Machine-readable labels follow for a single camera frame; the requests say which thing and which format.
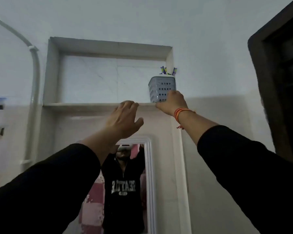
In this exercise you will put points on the person's right forearm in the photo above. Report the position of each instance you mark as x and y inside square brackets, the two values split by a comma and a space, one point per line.
[239, 168]

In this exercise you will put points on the person's right thumb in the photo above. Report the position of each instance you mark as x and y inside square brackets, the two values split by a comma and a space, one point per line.
[160, 106]

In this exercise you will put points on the person's right hand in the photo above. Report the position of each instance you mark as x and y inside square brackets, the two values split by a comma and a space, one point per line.
[173, 103]

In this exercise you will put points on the person's left forearm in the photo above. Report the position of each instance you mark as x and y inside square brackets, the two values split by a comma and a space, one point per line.
[51, 182]

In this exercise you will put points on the white wall pipe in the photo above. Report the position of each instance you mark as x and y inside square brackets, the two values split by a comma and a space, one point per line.
[34, 95]

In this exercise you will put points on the orange thread wristband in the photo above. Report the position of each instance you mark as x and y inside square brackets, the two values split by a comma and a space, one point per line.
[180, 111]

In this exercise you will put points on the blue yellow toothbrush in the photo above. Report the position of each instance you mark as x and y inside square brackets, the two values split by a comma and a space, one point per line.
[174, 71]
[163, 70]

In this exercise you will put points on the dark wooden door frame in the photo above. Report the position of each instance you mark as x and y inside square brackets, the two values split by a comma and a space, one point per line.
[276, 82]

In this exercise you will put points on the person's left hand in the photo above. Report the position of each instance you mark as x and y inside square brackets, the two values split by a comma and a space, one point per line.
[123, 119]

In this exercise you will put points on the white framed wall mirror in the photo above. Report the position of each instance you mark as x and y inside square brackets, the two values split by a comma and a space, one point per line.
[150, 182]

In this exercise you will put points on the person's left thumb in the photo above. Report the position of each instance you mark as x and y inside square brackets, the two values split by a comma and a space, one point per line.
[139, 124]

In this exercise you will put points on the grey perforated plastic holder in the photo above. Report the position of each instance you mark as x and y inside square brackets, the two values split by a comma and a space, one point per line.
[160, 87]

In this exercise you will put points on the recessed marble wall niche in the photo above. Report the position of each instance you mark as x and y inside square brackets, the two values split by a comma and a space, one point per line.
[100, 77]

